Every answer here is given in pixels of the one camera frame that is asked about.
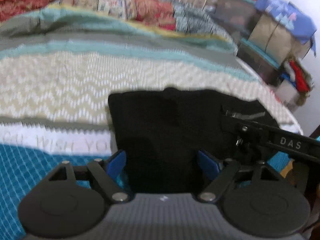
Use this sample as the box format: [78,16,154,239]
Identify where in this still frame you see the stacked storage boxes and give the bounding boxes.
[213,0,311,83]

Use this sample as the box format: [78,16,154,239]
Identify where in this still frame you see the blue patterned cloth cover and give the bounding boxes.
[255,0,317,55]

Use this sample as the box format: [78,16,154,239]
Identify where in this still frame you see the red floral patchwork quilt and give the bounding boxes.
[0,0,226,33]

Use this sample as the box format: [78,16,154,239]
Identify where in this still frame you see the patterned teal beige bedspread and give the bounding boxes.
[1,5,302,239]

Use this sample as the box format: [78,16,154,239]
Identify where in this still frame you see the red clothes pile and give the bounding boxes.
[281,56,314,106]

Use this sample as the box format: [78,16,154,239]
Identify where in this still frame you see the black pants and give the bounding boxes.
[108,88,278,194]

